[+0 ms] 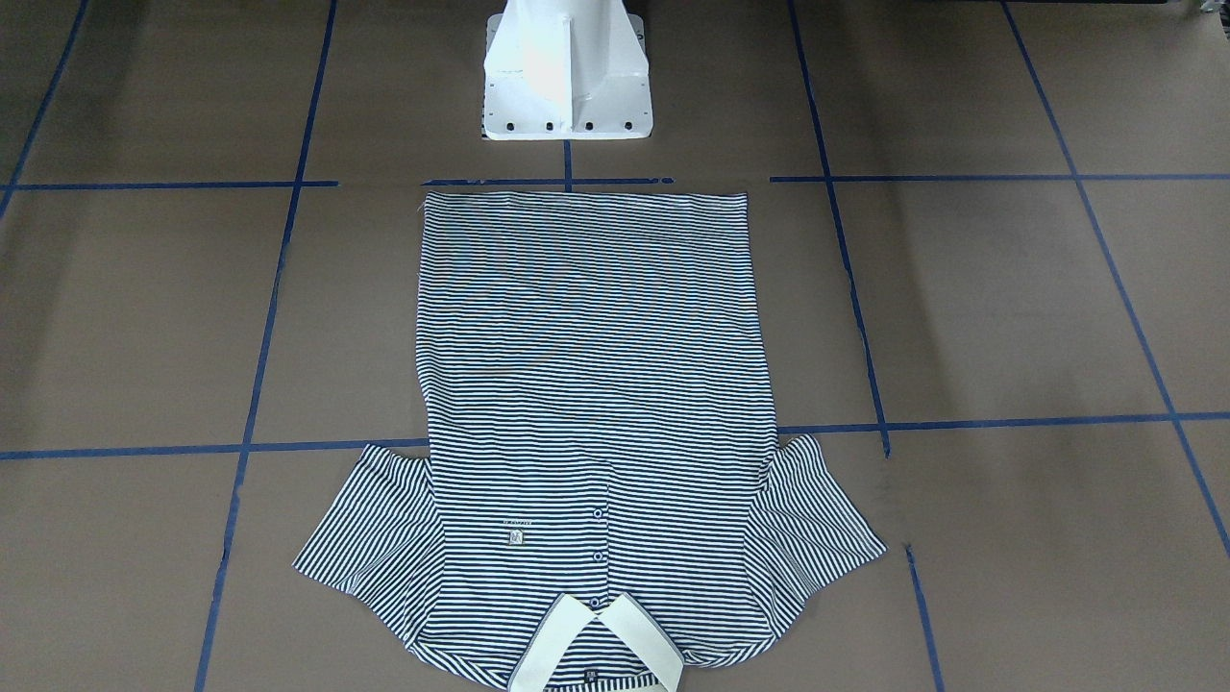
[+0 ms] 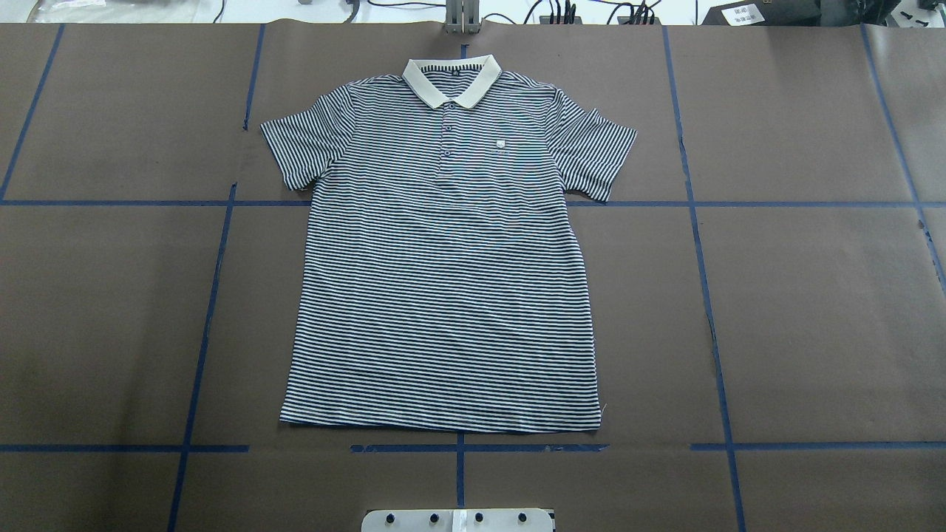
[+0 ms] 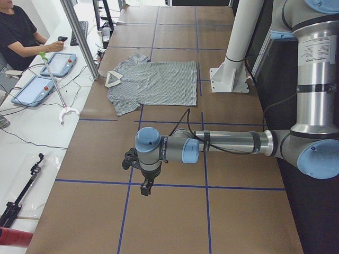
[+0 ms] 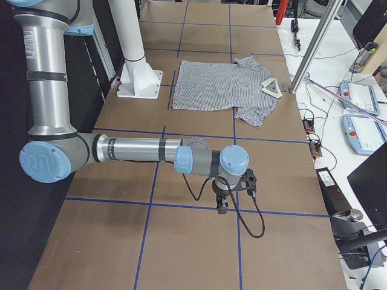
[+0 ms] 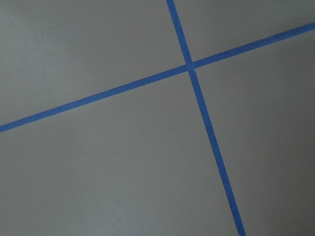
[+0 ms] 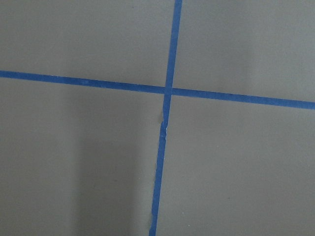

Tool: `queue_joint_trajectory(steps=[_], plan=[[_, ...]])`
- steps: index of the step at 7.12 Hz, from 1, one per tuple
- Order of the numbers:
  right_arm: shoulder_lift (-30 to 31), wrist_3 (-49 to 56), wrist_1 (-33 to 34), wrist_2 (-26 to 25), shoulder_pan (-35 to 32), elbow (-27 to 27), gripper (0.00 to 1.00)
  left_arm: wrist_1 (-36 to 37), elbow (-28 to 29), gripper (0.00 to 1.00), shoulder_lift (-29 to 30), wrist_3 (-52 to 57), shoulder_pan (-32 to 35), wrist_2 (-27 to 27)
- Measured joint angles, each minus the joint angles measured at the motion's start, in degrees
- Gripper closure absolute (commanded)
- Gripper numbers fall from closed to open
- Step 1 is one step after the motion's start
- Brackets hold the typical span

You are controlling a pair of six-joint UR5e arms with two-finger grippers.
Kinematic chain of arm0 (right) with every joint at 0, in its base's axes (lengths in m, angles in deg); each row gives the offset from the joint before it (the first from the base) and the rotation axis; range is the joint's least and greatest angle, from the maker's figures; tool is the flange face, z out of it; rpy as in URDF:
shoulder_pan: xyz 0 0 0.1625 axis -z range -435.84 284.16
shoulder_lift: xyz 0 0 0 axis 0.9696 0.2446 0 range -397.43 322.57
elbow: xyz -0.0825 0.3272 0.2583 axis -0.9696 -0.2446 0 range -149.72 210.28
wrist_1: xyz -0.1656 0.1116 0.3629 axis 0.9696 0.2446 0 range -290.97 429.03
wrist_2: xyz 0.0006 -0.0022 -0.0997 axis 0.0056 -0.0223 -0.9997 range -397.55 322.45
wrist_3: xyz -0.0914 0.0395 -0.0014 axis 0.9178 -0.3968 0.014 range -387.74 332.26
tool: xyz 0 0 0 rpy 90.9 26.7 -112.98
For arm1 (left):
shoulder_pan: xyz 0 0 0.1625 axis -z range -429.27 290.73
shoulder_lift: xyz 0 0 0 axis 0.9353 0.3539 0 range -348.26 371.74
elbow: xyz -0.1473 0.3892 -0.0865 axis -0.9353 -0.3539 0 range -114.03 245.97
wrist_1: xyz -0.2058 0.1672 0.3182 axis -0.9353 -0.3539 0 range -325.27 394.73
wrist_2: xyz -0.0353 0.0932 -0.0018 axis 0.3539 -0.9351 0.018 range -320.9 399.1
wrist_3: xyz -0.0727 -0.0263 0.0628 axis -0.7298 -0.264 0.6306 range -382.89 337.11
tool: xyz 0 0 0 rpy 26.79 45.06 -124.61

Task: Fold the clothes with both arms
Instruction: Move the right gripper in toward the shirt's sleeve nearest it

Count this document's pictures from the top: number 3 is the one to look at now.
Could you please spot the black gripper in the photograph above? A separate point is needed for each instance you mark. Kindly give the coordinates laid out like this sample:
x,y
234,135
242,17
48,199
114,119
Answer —
x,y
148,174

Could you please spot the blue white striped polo shirt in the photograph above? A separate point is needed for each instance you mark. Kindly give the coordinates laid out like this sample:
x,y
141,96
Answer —
x,y
137,81

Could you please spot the red cylinder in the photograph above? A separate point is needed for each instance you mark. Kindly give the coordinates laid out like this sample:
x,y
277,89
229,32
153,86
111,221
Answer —
x,y
15,238

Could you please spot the black tripod stick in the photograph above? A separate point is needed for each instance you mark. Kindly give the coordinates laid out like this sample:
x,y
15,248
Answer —
x,y
13,208

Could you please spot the near blue teach pendant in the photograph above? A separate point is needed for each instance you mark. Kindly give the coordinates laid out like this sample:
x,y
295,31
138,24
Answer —
x,y
34,92

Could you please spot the blue teach pendant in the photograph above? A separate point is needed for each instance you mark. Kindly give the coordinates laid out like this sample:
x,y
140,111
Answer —
x,y
60,64
34,92

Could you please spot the far blue teach pendant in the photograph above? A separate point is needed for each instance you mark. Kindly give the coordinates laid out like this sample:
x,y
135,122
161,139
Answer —
x,y
60,64

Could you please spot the white reacher grabber stick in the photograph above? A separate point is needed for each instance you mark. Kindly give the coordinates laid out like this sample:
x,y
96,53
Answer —
x,y
66,109

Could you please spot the black computer mouse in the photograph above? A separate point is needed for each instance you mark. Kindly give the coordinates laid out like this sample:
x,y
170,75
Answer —
x,y
62,38

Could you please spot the person in black shirt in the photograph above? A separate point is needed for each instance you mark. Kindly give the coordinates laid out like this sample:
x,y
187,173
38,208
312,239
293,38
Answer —
x,y
20,40

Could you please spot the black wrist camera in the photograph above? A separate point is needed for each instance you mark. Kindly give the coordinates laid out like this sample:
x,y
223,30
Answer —
x,y
131,159

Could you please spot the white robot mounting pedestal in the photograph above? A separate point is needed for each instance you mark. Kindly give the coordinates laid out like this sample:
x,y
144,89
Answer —
x,y
230,76

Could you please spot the aluminium frame post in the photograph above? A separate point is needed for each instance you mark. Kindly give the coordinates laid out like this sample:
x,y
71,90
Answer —
x,y
75,26

